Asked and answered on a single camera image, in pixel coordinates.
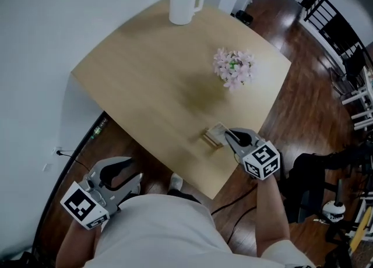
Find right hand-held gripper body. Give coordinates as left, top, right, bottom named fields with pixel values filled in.
left=233, top=137, right=281, bottom=181

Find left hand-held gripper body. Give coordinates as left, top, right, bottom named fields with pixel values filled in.
left=59, top=170, right=126, bottom=231

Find pale table card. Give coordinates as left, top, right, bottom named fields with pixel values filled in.
left=207, top=122, right=231, bottom=146

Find person's right forearm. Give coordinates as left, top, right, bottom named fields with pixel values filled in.
left=254, top=175, right=291, bottom=259

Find person's left forearm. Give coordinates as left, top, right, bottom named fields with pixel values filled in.
left=54, top=219, right=102, bottom=268

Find green drink bottle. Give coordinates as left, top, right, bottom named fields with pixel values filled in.
left=89, top=117, right=108, bottom=142

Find person's white shoe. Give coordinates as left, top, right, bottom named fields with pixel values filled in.
left=170, top=172, right=184, bottom=192

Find person's black trouser leg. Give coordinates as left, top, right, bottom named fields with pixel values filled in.
left=167, top=189, right=202, bottom=204

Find black office chair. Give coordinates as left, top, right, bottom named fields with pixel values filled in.
left=279, top=151, right=352, bottom=224

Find person's white shirt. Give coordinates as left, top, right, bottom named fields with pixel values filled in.
left=89, top=193, right=318, bottom=268

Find pink flower bouquet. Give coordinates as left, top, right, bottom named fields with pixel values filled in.
left=212, top=46, right=258, bottom=92

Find white round device with pole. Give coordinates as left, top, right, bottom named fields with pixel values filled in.
left=321, top=179, right=347, bottom=223

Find black waste bin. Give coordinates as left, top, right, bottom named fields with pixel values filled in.
left=234, top=9, right=254, bottom=26

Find white slatted rack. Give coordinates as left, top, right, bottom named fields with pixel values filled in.
left=341, top=65, right=373, bottom=131

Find yellow board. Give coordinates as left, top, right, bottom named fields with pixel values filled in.
left=349, top=206, right=373, bottom=253

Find white electric kettle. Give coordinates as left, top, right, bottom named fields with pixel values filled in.
left=168, top=0, right=207, bottom=26

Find black stair railing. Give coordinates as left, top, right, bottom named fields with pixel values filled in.
left=299, top=0, right=371, bottom=68

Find thin black plug cable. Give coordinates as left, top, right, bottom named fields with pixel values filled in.
left=59, top=151, right=92, bottom=172

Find black floor cable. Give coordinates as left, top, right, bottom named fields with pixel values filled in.
left=226, top=206, right=258, bottom=246
left=210, top=184, right=259, bottom=216

